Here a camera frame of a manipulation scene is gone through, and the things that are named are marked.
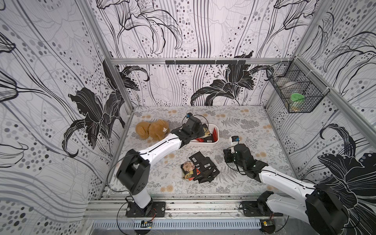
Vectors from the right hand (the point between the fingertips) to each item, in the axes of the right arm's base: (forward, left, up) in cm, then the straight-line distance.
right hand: (225, 149), depth 86 cm
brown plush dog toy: (+12, +43, +3) cm, 45 cm away
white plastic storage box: (+18, +7, -1) cm, 19 cm away
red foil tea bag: (+8, +15, -3) cm, 17 cm away
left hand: (+8, +13, +7) cm, 17 cm away
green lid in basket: (+20, -38, +24) cm, 49 cm away
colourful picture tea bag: (-9, +23, -6) cm, 25 cm away
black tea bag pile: (-12, +12, -5) cm, 18 cm away
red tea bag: (+12, +5, -3) cm, 13 cm away
